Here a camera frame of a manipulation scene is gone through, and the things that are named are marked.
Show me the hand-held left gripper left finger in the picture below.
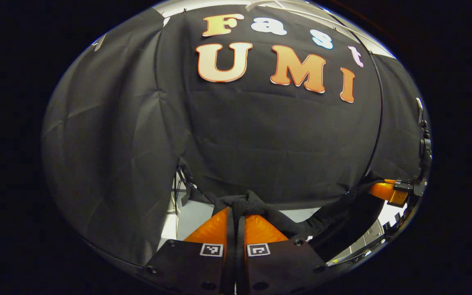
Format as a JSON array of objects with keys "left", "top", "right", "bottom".
[{"left": 142, "top": 207, "right": 236, "bottom": 295}]

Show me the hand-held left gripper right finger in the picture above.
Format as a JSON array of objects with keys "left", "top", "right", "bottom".
[{"left": 236, "top": 213, "right": 329, "bottom": 295}]

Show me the black knit garment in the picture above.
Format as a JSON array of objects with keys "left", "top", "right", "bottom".
[{"left": 213, "top": 174, "right": 388, "bottom": 263}]

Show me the black backdrop stand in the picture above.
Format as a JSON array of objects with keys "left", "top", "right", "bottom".
[{"left": 172, "top": 164, "right": 216, "bottom": 214}]

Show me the black backdrop cloth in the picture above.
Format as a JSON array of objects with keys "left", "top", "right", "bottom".
[{"left": 41, "top": 5, "right": 425, "bottom": 268}]

